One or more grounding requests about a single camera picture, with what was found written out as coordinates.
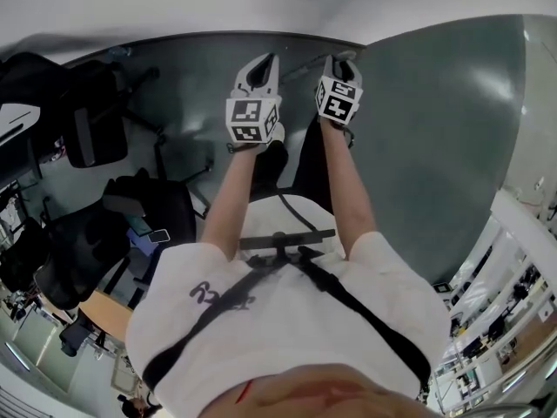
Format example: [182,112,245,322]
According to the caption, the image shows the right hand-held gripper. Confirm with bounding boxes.
[313,54,365,127]

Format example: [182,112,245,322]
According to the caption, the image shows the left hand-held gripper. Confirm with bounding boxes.
[225,52,285,146]

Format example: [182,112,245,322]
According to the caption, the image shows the person's left forearm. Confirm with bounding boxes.
[201,143,270,264]

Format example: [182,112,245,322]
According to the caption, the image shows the person's right forearm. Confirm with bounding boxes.
[319,119,379,261]

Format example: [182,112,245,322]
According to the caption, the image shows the person's left white shoe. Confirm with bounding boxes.
[264,122,287,146]

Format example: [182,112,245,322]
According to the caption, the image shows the black trousers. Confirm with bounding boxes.
[250,118,336,217]

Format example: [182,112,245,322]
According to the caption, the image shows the black office chair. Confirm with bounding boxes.
[0,52,169,170]
[33,132,215,312]
[58,311,95,358]

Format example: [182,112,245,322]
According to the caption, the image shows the blue box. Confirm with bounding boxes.
[125,226,153,257]

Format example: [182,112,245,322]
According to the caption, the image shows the white table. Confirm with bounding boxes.
[0,102,44,147]

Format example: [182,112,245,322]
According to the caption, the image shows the white t-shirt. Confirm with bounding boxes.
[124,192,453,411]

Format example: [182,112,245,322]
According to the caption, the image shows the wooden desk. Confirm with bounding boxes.
[77,287,137,344]

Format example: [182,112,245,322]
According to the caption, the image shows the row of cluttered office desks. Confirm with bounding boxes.
[434,250,557,415]

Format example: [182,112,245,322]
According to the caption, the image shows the person's head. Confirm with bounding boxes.
[202,362,440,418]

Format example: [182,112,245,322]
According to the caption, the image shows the black balcony railing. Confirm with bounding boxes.
[0,385,54,418]

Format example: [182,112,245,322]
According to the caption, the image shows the black chest camera cable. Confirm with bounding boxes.
[277,192,319,235]

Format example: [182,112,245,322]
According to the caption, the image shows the black chest-mounted camera bar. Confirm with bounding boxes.
[238,228,337,252]

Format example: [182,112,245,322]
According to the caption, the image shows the black chest harness strap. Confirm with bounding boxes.
[142,246,433,391]

